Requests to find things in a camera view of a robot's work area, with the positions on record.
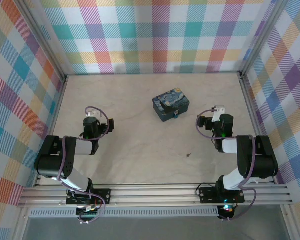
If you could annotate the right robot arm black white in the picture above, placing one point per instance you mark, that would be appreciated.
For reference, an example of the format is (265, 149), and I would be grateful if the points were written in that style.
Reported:
(262, 160)

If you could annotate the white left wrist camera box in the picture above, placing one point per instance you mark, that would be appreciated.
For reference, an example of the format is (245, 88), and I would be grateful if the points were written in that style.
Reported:
(93, 113)

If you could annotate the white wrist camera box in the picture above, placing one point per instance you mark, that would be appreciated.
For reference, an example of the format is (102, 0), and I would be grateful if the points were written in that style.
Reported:
(218, 111)
(93, 113)

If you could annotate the aluminium table side rail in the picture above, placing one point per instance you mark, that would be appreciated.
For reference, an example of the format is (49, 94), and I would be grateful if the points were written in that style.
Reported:
(57, 105)
(250, 105)

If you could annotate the aluminium mounting rail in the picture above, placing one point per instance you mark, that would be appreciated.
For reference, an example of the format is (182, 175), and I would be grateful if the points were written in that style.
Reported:
(152, 195)

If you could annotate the aluminium frame leg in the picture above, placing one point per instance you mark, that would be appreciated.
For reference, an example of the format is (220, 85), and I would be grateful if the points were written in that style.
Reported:
(288, 222)
(21, 225)

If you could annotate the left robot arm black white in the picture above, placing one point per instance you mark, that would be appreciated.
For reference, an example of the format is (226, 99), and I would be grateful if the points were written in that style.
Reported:
(50, 162)

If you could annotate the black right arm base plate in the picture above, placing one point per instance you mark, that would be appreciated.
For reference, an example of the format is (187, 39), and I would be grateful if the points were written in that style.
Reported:
(207, 195)

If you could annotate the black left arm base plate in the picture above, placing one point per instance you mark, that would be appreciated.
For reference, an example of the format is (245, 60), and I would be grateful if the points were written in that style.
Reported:
(105, 196)

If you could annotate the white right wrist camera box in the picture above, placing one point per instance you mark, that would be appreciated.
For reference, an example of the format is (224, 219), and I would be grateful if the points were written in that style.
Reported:
(218, 111)

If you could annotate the aluminium frame post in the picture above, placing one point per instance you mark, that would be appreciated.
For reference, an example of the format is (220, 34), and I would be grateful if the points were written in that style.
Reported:
(262, 35)
(45, 42)

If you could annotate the blue starry night tin box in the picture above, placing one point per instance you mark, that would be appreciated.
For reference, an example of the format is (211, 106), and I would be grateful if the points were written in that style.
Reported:
(171, 100)

